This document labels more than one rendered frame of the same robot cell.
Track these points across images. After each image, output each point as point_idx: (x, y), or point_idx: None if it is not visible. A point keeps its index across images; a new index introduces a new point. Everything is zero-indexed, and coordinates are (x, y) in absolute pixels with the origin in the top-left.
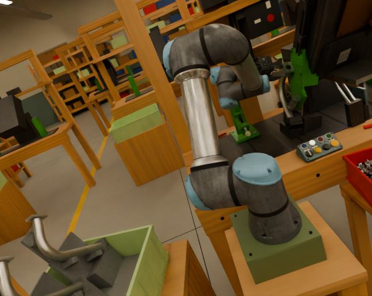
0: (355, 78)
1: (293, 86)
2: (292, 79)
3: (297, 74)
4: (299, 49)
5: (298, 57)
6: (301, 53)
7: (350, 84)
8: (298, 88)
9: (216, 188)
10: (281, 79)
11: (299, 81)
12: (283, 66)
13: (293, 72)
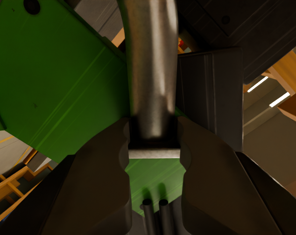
0: (44, 163)
1: (53, 62)
2: (93, 81)
3: (86, 142)
4: (148, 234)
5: (148, 185)
6: (140, 207)
7: (34, 153)
8: (18, 108)
9: None
10: (130, 24)
11: (49, 138)
12: (166, 157)
13: (123, 112)
